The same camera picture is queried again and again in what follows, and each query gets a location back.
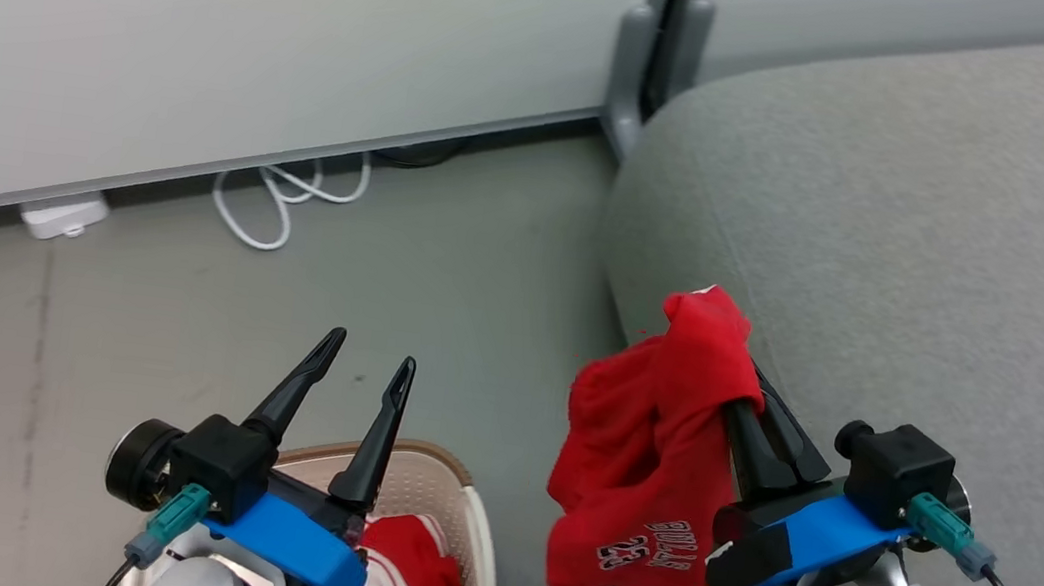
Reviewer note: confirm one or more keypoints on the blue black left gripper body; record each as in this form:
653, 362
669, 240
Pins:
293, 540

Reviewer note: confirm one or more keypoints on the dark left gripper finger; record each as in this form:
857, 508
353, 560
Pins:
295, 389
376, 445

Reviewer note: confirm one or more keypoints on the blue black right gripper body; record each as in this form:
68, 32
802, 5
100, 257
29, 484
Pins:
812, 543

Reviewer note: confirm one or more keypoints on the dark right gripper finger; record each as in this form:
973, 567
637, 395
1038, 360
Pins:
795, 438
753, 455

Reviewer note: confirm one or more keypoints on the red sports shorts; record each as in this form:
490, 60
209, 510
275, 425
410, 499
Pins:
642, 450

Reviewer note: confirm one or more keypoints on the beige plastic laundry basket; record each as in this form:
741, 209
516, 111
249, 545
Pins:
436, 484

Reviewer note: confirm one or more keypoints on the red garment with white stripes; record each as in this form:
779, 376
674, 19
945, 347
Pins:
410, 571

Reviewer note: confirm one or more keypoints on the grey fabric sofa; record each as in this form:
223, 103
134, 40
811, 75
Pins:
893, 231

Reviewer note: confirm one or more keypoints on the white power adapter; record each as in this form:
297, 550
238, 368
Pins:
63, 216

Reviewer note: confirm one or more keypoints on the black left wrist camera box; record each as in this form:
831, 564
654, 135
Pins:
227, 461

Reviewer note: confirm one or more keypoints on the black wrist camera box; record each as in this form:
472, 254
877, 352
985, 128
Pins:
897, 469
227, 461

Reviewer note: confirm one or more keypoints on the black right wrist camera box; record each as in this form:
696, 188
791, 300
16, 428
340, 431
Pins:
897, 469

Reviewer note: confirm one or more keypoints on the grey partition post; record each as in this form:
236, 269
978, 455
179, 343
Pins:
631, 65

